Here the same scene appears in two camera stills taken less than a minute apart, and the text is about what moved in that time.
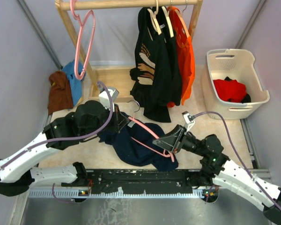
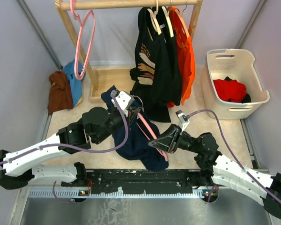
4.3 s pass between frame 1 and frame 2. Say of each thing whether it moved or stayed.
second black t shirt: stayed
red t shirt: stayed
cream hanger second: stayed
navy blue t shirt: moved
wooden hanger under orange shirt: stayed
